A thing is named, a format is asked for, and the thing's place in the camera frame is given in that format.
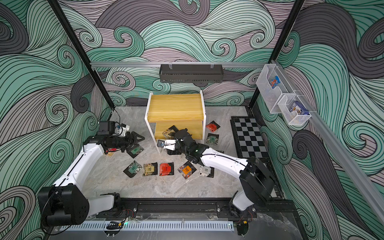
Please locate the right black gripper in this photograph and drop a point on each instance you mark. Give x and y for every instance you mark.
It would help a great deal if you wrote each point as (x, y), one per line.
(177, 133)

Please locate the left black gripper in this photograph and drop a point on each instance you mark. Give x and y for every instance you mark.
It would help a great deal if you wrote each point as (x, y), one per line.
(133, 138)

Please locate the yellow tea bag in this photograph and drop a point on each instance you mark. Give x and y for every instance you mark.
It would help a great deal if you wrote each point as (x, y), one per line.
(150, 169)
(169, 134)

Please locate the jasmine tea bag shelf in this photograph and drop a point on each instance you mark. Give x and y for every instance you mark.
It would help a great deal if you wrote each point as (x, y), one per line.
(134, 150)

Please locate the jasmine tea bag front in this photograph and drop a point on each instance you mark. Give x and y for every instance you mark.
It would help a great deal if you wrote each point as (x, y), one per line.
(212, 139)

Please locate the orange floral tea bag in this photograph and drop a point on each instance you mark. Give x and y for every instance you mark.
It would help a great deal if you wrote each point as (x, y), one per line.
(187, 170)

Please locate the red tea bag shelf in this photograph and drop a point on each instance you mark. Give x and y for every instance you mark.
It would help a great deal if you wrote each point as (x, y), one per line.
(166, 169)
(213, 126)

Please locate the red tea bag top shelf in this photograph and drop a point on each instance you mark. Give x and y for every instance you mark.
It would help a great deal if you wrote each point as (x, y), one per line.
(166, 169)

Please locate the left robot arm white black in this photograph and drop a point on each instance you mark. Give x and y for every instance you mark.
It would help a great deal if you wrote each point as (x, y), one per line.
(64, 204)

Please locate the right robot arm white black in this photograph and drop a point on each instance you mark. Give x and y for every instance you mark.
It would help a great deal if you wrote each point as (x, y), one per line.
(256, 179)

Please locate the white wooden two-tier shelf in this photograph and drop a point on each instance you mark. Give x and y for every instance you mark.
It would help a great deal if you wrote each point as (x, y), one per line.
(180, 110)

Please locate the red beige packet on floor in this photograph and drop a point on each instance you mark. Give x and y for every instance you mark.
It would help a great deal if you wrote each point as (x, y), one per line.
(110, 152)

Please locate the checkered black chessboard mat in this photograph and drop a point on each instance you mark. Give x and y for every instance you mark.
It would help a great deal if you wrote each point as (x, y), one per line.
(248, 138)

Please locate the clear bin upper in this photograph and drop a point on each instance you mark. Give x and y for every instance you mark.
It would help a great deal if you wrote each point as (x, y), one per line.
(272, 96)

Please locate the clear bin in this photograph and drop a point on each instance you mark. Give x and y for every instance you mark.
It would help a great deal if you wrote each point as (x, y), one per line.
(293, 118)
(272, 96)

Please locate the red blue item in bin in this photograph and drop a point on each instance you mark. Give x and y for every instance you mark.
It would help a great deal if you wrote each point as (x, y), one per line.
(274, 81)

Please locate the clear bin lower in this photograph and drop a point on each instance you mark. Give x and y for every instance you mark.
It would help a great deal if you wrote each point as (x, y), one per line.
(293, 118)

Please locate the blue white box in bin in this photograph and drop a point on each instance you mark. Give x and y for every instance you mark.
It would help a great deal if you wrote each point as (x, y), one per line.
(298, 107)

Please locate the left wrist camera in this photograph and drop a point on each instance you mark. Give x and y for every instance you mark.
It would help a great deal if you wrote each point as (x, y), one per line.
(112, 129)

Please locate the black perforated wall tray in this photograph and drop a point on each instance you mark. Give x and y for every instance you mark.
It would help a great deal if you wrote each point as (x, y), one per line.
(191, 74)

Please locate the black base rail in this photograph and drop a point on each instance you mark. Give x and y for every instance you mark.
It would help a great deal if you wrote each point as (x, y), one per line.
(220, 207)

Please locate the aluminium rail back wall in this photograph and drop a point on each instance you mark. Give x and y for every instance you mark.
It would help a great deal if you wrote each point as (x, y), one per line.
(136, 64)

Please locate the aluminium rail wall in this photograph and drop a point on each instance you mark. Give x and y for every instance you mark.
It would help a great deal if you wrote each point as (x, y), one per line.
(136, 64)
(370, 193)

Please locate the white slotted cable duct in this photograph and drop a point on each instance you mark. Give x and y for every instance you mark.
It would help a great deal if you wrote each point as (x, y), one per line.
(221, 226)

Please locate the aluminium rail right wall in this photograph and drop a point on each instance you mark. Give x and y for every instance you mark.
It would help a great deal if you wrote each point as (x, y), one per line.
(370, 193)

